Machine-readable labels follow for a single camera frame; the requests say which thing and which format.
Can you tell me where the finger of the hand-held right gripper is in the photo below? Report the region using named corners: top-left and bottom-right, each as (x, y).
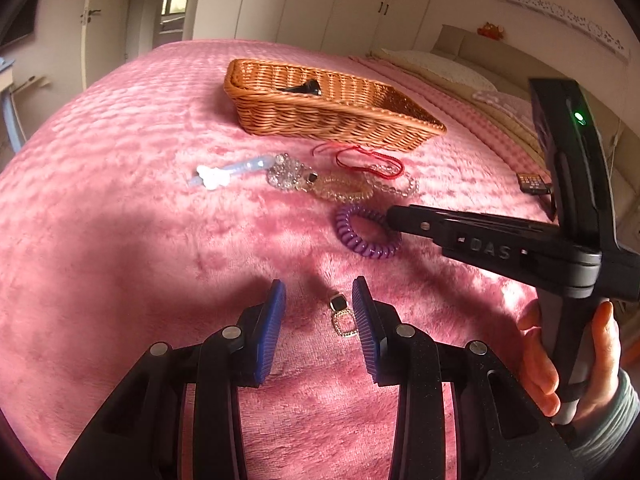
top-left (387, 204), bottom-right (568, 275)

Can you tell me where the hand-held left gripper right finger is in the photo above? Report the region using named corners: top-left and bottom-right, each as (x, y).
top-left (351, 276), bottom-right (586, 480)

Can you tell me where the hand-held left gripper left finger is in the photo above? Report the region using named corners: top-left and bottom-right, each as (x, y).
top-left (56, 280), bottom-right (288, 480)

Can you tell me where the gold and black earring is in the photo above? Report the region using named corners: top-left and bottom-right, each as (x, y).
top-left (329, 296), bottom-right (360, 339)

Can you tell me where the white bead bracelet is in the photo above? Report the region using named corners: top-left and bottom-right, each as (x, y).
top-left (365, 165), bottom-right (421, 199)

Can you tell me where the red string bracelet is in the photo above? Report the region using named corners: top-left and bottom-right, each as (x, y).
top-left (312, 142), bottom-right (405, 181)

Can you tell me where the purple spiral hair tie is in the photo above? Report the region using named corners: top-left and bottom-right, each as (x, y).
top-left (334, 203), bottom-right (402, 260)

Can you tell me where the amber bead bracelet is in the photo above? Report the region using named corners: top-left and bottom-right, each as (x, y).
top-left (305, 172), bottom-right (374, 205)

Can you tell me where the clear crystal bracelet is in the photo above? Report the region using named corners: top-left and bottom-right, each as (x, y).
top-left (266, 152), bottom-right (321, 193)

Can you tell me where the light blue bow hair clip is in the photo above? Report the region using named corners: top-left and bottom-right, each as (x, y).
top-left (187, 155), bottom-right (276, 189)

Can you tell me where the brown wicker basket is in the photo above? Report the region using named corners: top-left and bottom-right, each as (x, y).
top-left (223, 58), bottom-right (447, 153)

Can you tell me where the person's right forearm grey sleeve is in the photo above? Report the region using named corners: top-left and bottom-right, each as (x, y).
top-left (565, 367), bottom-right (640, 480)

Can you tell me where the person's right hand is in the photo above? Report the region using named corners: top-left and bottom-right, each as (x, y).
top-left (517, 300), bottom-right (623, 428)

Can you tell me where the black calculator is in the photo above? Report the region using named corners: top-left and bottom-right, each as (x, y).
top-left (516, 172), bottom-right (554, 194)

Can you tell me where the beige quilt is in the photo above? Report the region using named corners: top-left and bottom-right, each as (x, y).
top-left (369, 50), bottom-right (551, 173)

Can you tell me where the pink patterned pillow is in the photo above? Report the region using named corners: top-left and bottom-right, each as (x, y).
top-left (472, 90), bottom-right (547, 137)

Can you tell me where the white floral pillow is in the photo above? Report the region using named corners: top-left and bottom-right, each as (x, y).
top-left (380, 49), bottom-right (499, 92)

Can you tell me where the pink plush blanket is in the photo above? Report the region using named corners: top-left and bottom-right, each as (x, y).
top-left (0, 39), bottom-right (566, 480)

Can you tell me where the beige padded headboard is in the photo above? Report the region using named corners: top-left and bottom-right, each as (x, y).
top-left (431, 24), bottom-right (640, 221)

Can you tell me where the black hair clip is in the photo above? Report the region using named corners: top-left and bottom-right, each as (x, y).
top-left (280, 79), bottom-right (323, 97)

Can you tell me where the white wardrobe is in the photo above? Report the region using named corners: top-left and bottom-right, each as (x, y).
top-left (192, 0), bottom-right (442, 57)

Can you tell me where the white and blue desk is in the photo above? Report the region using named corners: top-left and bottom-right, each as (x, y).
top-left (0, 57), bottom-right (50, 155)

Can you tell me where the white room door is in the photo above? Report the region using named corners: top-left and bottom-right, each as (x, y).
top-left (80, 0), bottom-right (132, 82)

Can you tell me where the white cutout wall shelf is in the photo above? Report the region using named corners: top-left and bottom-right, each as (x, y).
top-left (495, 0), bottom-right (632, 64)

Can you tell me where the black wall television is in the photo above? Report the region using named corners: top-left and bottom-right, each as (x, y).
top-left (0, 0), bottom-right (42, 52)

